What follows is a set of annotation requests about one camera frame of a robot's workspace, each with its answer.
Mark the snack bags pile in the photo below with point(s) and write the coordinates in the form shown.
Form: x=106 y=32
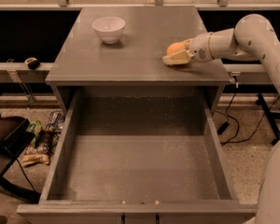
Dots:
x=45 y=141

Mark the orange fruit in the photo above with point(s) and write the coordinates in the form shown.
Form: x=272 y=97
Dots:
x=175 y=47

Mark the grey cabinet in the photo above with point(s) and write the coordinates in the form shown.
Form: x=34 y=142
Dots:
x=136 y=59

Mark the small black yellow tape measure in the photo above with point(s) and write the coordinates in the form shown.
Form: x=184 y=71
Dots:
x=32 y=63

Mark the black stand base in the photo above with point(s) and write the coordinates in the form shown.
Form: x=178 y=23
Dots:
x=271 y=117

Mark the black table left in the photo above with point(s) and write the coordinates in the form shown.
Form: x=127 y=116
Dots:
x=14 y=138

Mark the grey open top drawer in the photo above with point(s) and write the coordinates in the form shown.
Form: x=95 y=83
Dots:
x=138 y=160

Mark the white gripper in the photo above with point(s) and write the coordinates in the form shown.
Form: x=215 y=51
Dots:
x=200 y=48

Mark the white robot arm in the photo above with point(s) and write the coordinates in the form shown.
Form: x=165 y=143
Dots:
x=252 y=39

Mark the white ceramic bowl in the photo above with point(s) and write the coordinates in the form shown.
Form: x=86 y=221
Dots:
x=109 y=29

